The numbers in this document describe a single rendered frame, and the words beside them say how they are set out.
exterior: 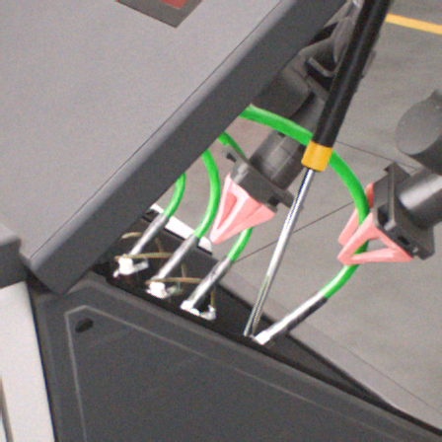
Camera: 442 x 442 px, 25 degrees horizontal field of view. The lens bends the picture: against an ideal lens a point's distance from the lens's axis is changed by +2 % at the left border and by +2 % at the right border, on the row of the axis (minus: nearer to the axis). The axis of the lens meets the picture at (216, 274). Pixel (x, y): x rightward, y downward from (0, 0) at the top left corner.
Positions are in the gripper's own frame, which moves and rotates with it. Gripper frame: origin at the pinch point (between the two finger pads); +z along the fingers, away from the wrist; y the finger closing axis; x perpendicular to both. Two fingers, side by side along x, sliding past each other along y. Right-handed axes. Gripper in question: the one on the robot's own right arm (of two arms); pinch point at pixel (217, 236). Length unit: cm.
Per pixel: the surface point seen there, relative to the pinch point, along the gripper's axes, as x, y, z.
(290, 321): 10.1, -8.7, 1.6
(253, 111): 10.1, 12.1, -14.1
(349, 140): -267, -183, -21
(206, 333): 39.8, 19.4, -0.2
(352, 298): -153, -148, 18
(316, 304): 10.7, -9.5, -1.7
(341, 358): -5.8, -32.1, 5.4
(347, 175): 11.2, -0.9, -15.2
